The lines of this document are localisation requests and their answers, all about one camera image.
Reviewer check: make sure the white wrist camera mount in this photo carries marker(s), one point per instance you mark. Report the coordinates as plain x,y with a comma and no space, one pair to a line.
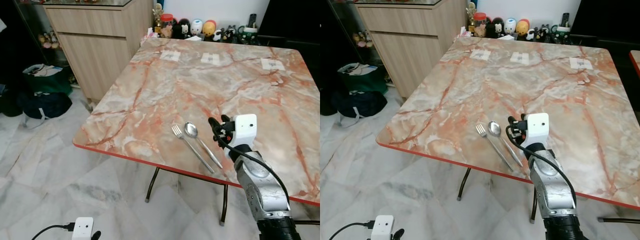
246,128
82,228
537,126
382,227

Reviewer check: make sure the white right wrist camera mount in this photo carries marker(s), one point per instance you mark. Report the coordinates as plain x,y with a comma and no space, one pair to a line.
246,128
537,126

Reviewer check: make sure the small toy figures on shelf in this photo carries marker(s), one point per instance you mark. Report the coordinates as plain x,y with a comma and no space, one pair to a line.
362,39
48,40

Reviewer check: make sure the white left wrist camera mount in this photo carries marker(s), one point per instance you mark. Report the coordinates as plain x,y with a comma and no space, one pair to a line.
82,228
382,227

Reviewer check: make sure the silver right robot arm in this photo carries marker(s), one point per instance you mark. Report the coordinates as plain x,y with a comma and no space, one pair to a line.
261,186
552,186

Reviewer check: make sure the silver metal spoon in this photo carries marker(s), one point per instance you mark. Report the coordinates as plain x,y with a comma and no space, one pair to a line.
494,128
191,129

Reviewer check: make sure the small panda figurine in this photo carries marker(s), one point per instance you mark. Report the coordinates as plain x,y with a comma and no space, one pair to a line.
217,35
530,34

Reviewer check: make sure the orange yellow toy figure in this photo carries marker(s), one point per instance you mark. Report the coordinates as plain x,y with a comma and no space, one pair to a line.
209,28
522,27

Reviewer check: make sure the red lid jar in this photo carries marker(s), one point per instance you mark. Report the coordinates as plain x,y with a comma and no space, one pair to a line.
166,26
480,25

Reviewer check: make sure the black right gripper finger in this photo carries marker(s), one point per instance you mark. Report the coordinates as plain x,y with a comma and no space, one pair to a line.
225,118
215,131
511,122

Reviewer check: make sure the light wooden cabinet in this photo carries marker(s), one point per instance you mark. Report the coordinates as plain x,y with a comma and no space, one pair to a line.
415,47
100,50

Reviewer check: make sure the golden figurine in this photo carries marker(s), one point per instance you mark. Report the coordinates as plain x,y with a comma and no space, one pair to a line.
158,11
471,10

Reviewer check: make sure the black metal table leg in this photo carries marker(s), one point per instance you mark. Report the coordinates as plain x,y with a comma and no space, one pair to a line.
533,206
152,185
463,184
224,205

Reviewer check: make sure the white round toy figure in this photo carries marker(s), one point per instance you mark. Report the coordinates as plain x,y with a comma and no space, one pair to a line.
510,26
196,27

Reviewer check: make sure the black floor rod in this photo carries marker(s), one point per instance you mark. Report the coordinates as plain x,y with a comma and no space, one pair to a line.
620,220
307,222

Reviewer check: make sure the green mug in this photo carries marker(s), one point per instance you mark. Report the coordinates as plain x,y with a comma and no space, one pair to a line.
248,35
561,34

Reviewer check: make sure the white paper napkin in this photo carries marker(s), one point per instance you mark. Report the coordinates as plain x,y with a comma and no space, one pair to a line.
581,63
170,56
272,64
210,58
480,55
519,58

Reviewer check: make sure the green bag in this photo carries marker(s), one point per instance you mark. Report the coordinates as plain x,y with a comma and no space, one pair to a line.
47,80
362,79

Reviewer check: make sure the black remote control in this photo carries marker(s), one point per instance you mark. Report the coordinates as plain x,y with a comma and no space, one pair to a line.
565,19
252,20

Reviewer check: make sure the pink tissue pack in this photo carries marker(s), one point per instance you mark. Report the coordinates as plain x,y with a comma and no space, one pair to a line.
151,36
465,33

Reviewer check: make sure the black television screen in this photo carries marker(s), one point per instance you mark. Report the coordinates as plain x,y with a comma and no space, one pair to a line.
290,17
607,16

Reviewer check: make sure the dark blue bag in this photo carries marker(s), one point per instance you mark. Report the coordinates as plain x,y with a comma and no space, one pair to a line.
45,105
357,103

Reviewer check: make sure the black plush toy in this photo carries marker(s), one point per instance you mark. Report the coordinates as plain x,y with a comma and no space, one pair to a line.
181,29
494,28

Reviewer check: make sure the silver metal fork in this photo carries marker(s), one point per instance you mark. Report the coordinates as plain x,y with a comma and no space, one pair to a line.
495,146
192,149

